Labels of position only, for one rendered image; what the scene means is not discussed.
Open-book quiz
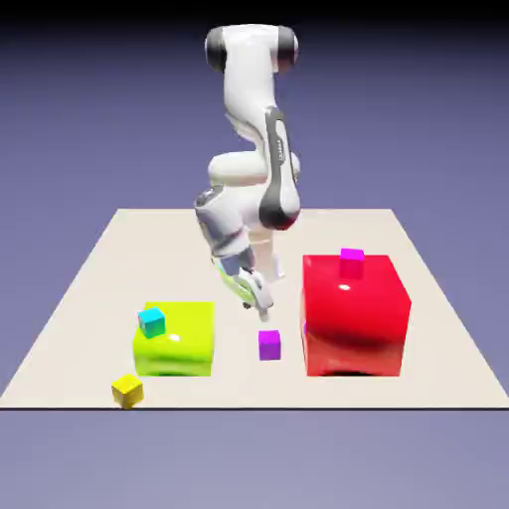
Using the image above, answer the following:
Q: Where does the small purple cube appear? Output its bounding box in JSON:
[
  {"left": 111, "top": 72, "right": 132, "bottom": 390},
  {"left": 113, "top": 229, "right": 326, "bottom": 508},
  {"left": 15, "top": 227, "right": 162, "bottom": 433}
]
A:
[{"left": 257, "top": 329, "right": 282, "bottom": 362}]

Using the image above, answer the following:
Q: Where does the small magenta cube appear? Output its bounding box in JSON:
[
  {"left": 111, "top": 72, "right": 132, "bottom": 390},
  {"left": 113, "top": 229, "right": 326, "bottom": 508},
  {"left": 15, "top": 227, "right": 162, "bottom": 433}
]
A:
[{"left": 339, "top": 248, "right": 366, "bottom": 280}]

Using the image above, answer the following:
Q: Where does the large red box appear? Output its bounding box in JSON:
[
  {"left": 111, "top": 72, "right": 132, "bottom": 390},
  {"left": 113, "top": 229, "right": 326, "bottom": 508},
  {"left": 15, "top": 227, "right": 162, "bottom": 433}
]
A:
[{"left": 301, "top": 254, "right": 413, "bottom": 378}]

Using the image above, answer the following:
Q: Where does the small yellow cube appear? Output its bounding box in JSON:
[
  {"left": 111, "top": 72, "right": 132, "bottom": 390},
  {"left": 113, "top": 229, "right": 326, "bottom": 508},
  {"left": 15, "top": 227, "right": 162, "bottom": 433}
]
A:
[{"left": 110, "top": 373, "right": 145, "bottom": 411}]

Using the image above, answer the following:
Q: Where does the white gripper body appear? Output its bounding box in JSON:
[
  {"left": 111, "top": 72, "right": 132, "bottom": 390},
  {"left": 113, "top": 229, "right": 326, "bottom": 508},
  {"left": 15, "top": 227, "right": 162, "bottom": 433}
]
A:
[{"left": 217, "top": 258, "right": 274, "bottom": 313}]

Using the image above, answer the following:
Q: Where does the large lime green box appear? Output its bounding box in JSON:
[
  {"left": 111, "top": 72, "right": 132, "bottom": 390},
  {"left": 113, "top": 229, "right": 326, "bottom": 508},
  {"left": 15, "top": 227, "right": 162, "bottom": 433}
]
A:
[{"left": 131, "top": 300, "right": 216, "bottom": 378}]

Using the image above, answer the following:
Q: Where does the small cyan cube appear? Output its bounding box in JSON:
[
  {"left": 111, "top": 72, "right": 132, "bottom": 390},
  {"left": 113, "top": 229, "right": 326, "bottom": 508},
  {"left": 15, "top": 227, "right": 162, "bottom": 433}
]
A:
[{"left": 136, "top": 306, "right": 167, "bottom": 340}]

